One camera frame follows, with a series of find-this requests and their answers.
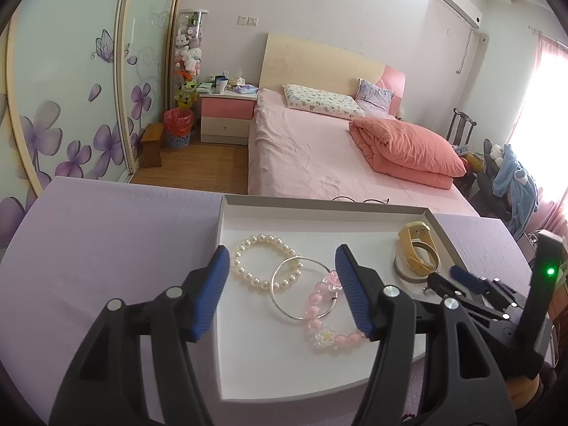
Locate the floral sliding wardrobe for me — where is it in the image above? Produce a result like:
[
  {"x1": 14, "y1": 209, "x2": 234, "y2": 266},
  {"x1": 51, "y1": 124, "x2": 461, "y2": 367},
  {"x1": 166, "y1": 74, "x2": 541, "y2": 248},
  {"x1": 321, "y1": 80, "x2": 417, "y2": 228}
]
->
[{"x1": 1, "y1": 0, "x2": 174, "y2": 246}]

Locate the white patterned pillow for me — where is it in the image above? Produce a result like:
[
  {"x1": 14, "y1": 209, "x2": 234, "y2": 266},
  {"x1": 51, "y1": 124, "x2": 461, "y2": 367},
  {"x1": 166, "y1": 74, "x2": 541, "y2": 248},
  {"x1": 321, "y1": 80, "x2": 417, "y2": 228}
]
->
[{"x1": 283, "y1": 84, "x2": 365, "y2": 120}]

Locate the glass toy display column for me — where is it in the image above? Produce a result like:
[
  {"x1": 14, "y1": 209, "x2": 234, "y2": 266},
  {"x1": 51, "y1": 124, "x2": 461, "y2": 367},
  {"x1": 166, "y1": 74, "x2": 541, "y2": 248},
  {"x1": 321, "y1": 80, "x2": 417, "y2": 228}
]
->
[{"x1": 169, "y1": 9, "x2": 209, "y2": 108}]

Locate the grey cardboard tray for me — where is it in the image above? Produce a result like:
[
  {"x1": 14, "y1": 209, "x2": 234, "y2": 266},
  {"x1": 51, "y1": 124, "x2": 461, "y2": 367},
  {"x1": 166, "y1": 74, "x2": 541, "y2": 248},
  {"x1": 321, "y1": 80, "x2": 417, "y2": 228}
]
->
[{"x1": 215, "y1": 195, "x2": 462, "y2": 403}]

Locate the red waste bin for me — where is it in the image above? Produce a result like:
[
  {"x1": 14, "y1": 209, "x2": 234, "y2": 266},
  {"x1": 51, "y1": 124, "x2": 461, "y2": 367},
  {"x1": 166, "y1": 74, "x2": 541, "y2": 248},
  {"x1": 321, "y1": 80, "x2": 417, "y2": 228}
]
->
[{"x1": 164, "y1": 108, "x2": 195, "y2": 148}]

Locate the pink curtain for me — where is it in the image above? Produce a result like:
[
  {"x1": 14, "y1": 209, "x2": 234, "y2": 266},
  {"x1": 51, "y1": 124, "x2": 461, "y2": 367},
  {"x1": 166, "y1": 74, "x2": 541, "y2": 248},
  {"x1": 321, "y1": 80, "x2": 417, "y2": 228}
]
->
[{"x1": 534, "y1": 33, "x2": 567, "y2": 236}]

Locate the yellow wrist watch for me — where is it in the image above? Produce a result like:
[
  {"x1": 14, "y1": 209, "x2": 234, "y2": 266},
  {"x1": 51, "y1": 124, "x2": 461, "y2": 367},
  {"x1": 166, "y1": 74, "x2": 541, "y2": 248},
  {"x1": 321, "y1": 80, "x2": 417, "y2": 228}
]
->
[{"x1": 398, "y1": 221, "x2": 441, "y2": 277}]

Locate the small wooden stool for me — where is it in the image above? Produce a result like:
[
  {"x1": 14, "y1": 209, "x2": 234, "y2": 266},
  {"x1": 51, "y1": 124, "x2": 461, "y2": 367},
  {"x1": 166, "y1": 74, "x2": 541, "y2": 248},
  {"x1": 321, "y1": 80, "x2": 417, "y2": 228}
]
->
[{"x1": 141, "y1": 122, "x2": 164, "y2": 167}]

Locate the pink bed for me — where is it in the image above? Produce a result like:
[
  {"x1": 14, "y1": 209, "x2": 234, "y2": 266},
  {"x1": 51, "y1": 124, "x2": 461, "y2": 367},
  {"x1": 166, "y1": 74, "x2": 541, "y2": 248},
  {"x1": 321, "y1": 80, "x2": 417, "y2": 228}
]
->
[{"x1": 247, "y1": 88, "x2": 477, "y2": 217}]

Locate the silver cuff bracelet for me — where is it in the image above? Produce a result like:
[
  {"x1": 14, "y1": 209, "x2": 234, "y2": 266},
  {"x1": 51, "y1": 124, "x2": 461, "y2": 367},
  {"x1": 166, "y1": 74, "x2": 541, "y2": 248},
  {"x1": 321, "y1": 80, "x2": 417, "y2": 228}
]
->
[{"x1": 393, "y1": 254, "x2": 435, "y2": 286}]

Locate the purple table cloth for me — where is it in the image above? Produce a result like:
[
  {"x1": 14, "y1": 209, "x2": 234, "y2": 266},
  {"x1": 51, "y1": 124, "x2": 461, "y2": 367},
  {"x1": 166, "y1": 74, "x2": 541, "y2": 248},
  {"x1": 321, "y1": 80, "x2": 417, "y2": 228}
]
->
[{"x1": 1, "y1": 177, "x2": 533, "y2": 425}]

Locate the blue clothing pile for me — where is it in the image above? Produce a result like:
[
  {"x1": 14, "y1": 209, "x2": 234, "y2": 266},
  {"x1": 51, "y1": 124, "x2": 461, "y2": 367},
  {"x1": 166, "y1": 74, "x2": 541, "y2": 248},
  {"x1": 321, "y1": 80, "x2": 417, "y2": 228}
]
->
[{"x1": 492, "y1": 144, "x2": 538, "y2": 240}]

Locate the beige pink headboard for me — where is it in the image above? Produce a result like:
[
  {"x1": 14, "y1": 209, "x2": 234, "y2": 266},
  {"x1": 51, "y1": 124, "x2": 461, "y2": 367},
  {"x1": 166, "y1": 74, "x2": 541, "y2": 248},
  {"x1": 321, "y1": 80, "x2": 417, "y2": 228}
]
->
[{"x1": 259, "y1": 33, "x2": 405, "y2": 116}]

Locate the dark wooden chair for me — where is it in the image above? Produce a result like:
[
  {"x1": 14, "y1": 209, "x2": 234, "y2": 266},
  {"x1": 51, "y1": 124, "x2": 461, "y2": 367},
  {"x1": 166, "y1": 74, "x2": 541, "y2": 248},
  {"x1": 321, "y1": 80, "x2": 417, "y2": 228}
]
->
[{"x1": 446, "y1": 108, "x2": 477, "y2": 146}]

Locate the lilac small pillow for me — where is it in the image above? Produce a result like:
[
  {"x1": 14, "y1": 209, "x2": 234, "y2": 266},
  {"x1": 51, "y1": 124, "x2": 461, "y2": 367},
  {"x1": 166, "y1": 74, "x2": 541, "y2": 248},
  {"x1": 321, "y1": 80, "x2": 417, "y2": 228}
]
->
[{"x1": 355, "y1": 79, "x2": 395, "y2": 118}]

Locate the white air conditioner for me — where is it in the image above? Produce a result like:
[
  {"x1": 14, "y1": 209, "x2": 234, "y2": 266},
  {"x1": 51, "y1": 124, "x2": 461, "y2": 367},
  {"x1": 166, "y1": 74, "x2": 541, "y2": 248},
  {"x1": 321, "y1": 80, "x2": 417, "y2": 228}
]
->
[{"x1": 441, "y1": 0, "x2": 482, "y2": 30}]

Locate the silver bangle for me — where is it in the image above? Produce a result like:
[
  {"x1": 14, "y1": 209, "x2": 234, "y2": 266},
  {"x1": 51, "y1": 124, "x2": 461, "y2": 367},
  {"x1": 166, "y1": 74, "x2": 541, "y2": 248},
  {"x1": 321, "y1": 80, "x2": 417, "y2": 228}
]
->
[{"x1": 269, "y1": 256, "x2": 343, "y2": 323}]

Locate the white mug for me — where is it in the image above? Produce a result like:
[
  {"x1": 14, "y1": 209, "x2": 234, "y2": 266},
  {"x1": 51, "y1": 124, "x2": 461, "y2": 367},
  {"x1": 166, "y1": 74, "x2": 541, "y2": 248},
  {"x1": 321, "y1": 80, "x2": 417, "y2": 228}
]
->
[{"x1": 215, "y1": 78, "x2": 228, "y2": 94}]

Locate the wall socket plate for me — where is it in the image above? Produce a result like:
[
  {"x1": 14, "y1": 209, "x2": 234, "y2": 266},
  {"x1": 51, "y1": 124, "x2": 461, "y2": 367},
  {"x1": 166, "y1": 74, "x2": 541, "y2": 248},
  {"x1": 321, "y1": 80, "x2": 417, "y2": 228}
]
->
[{"x1": 237, "y1": 16, "x2": 259, "y2": 26}]

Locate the white pearl bracelet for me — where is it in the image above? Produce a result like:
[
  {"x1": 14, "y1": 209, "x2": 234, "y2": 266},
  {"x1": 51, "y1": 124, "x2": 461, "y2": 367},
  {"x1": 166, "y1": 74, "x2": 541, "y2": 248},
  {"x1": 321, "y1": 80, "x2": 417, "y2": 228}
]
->
[{"x1": 233, "y1": 234, "x2": 304, "y2": 294}]

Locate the pink bead bracelet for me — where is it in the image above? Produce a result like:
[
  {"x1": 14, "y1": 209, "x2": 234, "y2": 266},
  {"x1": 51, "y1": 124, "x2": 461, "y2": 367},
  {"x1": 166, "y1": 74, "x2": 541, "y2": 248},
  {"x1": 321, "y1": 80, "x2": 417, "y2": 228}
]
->
[{"x1": 303, "y1": 272, "x2": 368, "y2": 350}]

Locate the pink beige nightstand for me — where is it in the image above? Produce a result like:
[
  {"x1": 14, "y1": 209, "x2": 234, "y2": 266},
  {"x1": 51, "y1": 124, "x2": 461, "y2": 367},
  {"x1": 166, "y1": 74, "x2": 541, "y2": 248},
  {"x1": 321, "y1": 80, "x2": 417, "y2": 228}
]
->
[{"x1": 199, "y1": 91, "x2": 257, "y2": 146}]

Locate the salmon folded duvet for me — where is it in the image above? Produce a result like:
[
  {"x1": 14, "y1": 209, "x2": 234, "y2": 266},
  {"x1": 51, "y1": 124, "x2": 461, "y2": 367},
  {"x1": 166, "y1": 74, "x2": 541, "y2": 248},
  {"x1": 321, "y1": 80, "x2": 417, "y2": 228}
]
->
[{"x1": 349, "y1": 118, "x2": 466, "y2": 190}]

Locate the green frog plush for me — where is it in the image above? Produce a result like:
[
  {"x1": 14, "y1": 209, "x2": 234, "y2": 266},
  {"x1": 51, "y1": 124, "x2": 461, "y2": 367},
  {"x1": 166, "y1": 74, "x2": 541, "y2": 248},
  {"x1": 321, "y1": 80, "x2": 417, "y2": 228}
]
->
[{"x1": 174, "y1": 80, "x2": 197, "y2": 109}]

